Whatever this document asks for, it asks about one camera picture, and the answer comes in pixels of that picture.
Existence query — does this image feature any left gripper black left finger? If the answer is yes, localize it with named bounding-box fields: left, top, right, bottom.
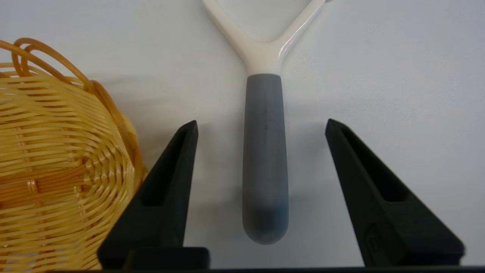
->
left=97, top=120, right=210, bottom=270

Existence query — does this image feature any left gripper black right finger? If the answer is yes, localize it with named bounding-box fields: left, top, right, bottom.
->
left=325, top=118, right=466, bottom=268

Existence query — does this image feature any grey handled white peeler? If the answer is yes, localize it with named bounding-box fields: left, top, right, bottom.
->
left=202, top=0, right=327, bottom=245

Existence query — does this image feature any yellow woven wicker basket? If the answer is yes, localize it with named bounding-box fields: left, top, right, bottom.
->
left=0, top=38, right=148, bottom=272

